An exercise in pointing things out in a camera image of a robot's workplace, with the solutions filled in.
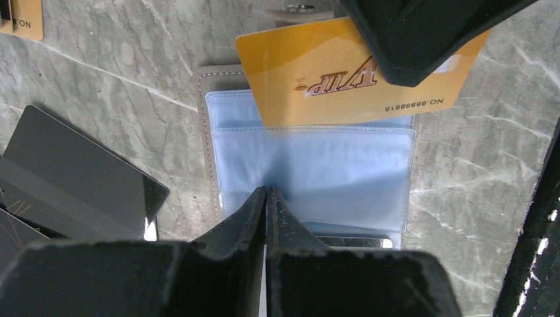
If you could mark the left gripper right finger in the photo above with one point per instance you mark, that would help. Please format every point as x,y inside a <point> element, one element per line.
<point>305,277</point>

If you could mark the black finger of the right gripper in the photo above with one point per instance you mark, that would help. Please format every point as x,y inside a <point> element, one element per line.
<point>409,40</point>

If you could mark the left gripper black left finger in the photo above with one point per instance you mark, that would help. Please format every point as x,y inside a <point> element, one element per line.
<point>217,274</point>

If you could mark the single gold credit card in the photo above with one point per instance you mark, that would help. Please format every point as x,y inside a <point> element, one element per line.
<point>322,73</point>

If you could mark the black card wallet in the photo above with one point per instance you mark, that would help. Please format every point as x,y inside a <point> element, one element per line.
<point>58,183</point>

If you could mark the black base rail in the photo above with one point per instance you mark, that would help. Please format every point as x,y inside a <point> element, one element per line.
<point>531,283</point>

